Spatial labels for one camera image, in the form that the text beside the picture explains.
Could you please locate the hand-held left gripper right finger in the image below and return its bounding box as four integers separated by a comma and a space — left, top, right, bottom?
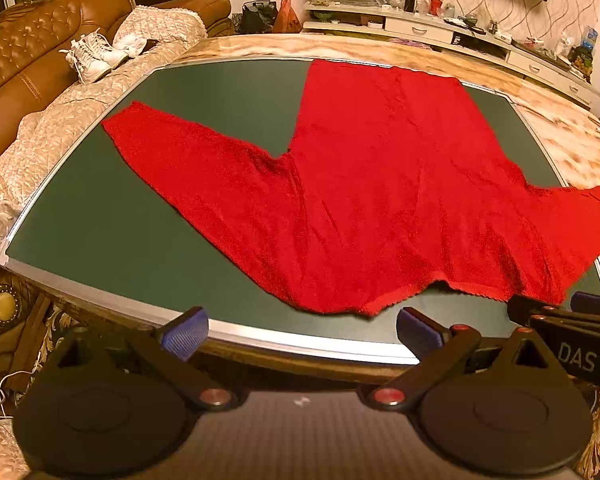
369, 307, 553, 413

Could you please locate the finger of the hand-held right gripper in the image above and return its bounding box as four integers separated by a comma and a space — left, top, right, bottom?
507, 294, 600, 333
571, 291, 600, 317

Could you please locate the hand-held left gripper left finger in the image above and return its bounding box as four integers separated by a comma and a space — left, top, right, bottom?
54, 306, 237, 413

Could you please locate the red sweater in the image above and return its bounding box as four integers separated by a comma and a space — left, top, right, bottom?
101, 58, 600, 317

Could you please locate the green metal-framed board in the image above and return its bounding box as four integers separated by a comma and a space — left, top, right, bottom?
0, 57, 600, 366

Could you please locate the beige quilted sofa cover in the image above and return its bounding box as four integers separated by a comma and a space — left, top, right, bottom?
0, 6, 207, 266

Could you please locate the white sneaker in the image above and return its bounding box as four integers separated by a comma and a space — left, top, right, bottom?
80, 30, 128, 68
60, 32, 112, 84

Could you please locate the white crumpled cloth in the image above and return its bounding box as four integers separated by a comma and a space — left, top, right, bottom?
114, 34, 146, 56

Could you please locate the white television cabinet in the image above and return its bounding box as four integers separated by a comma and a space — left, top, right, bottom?
302, 1, 600, 108

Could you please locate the black bag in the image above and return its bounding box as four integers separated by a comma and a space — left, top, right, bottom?
240, 1, 278, 35

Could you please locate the brown leather sofa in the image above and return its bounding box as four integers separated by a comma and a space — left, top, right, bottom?
0, 0, 231, 376

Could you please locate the orange plastic bag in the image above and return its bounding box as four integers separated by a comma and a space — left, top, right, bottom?
272, 0, 302, 34

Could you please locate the white cable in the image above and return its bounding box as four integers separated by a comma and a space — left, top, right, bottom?
0, 370, 36, 418

